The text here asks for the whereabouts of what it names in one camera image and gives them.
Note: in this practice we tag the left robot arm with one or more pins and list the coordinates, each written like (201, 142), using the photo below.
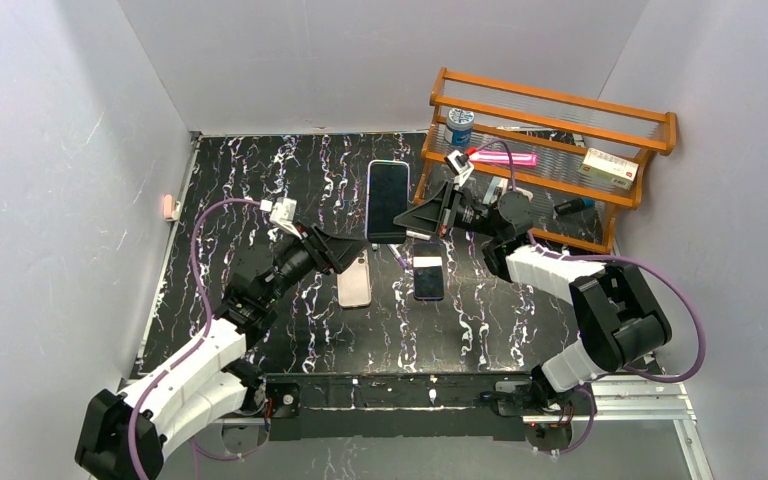
(129, 434)

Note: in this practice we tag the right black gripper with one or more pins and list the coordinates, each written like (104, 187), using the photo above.
(449, 214)

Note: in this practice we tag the aluminium frame rail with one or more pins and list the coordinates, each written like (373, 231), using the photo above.
(622, 397)

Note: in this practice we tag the light blue stapler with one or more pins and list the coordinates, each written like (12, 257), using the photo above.
(492, 192)

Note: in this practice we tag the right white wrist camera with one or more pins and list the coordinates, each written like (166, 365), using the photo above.
(461, 166)

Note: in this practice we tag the bare black phone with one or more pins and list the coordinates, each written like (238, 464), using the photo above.
(428, 275)

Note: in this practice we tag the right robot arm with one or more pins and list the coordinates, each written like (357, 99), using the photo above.
(618, 318)

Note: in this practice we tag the orange wooden shelf rack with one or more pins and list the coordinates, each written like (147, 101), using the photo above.
(559, 128)

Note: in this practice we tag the purple capped white marker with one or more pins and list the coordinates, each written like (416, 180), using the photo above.
(398, 256)

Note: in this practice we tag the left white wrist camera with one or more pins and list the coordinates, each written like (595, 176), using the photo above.
(281, 214)

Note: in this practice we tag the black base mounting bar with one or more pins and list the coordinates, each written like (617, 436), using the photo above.
(424, 405)

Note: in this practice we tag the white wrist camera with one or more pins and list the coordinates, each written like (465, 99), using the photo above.
(461, 166)
(281, 214)

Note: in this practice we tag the white red small box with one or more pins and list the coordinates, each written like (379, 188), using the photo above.
(617, 171)

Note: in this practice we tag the pink wall clip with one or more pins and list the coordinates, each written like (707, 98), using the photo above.
(170, 208)

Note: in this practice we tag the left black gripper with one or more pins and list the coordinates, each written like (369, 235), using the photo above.
(317, 250)

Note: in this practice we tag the white pen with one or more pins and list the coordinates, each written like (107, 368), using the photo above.
(418, 235)

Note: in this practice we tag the blue white round jar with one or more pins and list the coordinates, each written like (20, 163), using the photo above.
(458, 126)

